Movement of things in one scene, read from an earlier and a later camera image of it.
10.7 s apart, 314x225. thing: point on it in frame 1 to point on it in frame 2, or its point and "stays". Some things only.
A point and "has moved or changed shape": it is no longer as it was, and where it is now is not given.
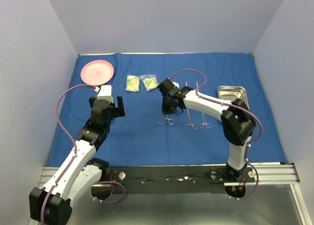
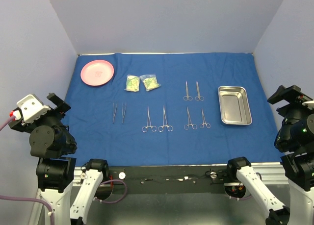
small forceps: (204, 123) stays
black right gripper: (166, 111) to (293, 94)
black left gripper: (118, 112) to (31, 126)
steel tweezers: (122, 117) has moved or changed shape
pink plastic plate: (97, 72) stays
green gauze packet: (149, 81) stays
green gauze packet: (132, 83) stays
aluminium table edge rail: (164, 54) stays
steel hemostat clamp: (186, 126) stays
